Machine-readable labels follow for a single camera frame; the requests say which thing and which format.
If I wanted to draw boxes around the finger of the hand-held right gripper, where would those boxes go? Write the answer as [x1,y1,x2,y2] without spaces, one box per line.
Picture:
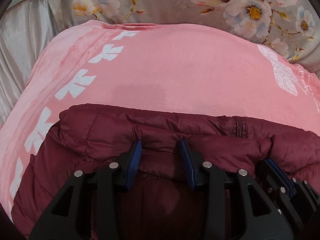
[257,158,295,228]
[291,177,320,228]

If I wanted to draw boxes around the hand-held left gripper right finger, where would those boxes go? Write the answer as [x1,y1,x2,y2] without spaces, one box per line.
[176,137,295,240]

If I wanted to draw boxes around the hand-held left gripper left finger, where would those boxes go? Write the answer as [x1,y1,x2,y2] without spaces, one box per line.
[29,139,143,240]

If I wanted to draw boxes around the maroon puffer jacket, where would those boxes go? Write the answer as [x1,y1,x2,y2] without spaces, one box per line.
[11,104,320,240]

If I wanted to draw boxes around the pink fleece blanket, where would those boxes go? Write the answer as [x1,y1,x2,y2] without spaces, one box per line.
[0,19,320,220]

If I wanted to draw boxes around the white satin curtain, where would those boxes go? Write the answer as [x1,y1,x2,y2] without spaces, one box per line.
[0,0,64,128]

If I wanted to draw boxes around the grey floral blanket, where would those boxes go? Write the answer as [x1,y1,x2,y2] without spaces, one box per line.
[42,0,320,75]

